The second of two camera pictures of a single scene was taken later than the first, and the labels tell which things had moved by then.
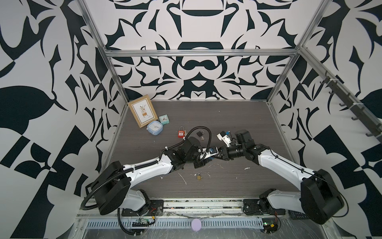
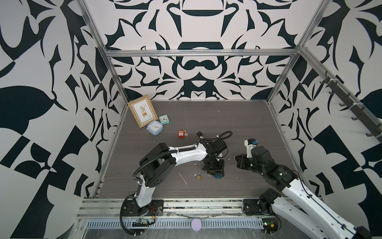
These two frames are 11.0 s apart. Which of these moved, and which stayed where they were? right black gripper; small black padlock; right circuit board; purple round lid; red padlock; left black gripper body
Moved: right black gripper; left black gripper body
Stayed: purple round lid; right circuit board; red padlock; small black padlock
